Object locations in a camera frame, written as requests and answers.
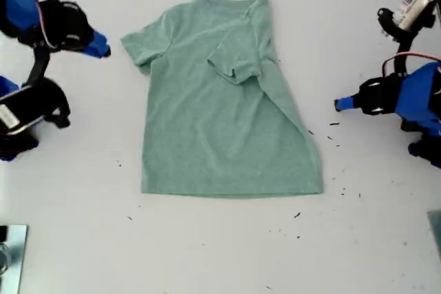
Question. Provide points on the shiny steel plate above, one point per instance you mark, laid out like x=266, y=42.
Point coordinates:
x=15, y=256

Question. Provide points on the mint green t-shirt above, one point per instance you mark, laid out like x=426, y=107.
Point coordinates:
x=206, y=135

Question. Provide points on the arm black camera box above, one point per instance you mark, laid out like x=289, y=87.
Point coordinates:
x=20, y=111
x=410, y=8

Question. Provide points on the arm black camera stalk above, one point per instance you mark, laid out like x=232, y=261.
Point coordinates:
x=38, y=65
x=403, y=56

